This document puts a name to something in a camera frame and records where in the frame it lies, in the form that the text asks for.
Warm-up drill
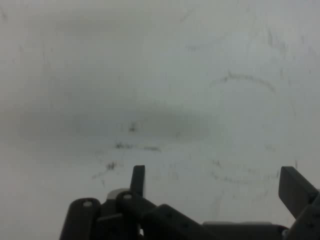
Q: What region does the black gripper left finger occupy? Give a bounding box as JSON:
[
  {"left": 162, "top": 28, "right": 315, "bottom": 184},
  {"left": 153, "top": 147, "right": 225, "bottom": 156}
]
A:
[{"left": 59, "top": 164, "right": 216, "bottom": 240}]

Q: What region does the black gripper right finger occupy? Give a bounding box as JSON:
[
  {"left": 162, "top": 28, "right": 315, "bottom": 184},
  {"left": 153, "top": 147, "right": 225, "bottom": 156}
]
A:
[{"left": 278, "top": 166, "right": 320, "bottom": 240}]

